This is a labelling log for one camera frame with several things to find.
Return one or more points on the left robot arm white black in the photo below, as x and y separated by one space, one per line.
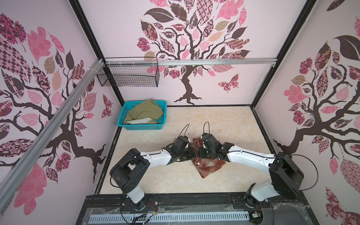
128 172

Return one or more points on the white folded garment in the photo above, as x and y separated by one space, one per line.
147 120

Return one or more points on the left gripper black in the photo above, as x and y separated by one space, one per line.
191 154

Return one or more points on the black wire basket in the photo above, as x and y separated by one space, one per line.
130 72

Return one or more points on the teal plastic basket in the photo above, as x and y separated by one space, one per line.
130 104

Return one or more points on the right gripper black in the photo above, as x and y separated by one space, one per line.
201 154

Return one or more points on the aluminium rail left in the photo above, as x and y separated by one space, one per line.
15 177

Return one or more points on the aluminium rail back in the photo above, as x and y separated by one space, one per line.
198 62

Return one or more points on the white slotted cable duct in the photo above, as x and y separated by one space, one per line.
182 217

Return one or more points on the red plaid skirt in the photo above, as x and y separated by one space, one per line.
204 166

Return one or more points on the olive green skirt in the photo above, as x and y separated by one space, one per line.
145 109

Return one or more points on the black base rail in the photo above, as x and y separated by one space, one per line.
275 211

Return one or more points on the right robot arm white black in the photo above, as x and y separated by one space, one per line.
285 176

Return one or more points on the aluminium rail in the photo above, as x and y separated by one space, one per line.
198 62
15 177

